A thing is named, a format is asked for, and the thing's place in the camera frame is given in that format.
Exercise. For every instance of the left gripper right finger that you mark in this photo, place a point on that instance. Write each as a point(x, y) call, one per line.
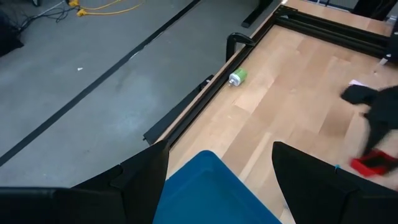
point(311, 193)

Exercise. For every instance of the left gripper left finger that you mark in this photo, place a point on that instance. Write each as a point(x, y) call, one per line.
point(140, 193)

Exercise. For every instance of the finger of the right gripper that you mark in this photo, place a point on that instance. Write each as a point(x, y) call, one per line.
point(376, 137)
point(357, 95)

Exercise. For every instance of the red box charger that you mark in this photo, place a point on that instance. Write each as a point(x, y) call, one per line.
point(360, 166)

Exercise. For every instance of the green white plug charger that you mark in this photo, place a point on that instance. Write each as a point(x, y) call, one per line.
point(238, 76)

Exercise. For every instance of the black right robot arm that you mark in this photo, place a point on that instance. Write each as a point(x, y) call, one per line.
point(392, 43)

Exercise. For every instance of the teal plastic bin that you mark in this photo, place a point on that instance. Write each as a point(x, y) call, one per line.
point(205, 193)

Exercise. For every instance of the black table support bar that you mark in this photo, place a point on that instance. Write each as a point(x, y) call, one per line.
point(174, 118)

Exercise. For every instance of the black floor tape strip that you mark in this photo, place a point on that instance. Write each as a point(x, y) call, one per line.
point(93, 85)

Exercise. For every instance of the black table leg foot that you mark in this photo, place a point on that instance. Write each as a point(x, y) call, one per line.
point(256, 14)

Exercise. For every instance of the black bulky object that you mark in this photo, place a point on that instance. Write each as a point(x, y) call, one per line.
point(7, 34)

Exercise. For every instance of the black aluminium frame rail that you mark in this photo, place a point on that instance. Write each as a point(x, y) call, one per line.
point(329, 32)
point(202, 107)

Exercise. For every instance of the black rail clamp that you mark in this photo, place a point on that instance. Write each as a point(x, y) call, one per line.
point(230, 46)

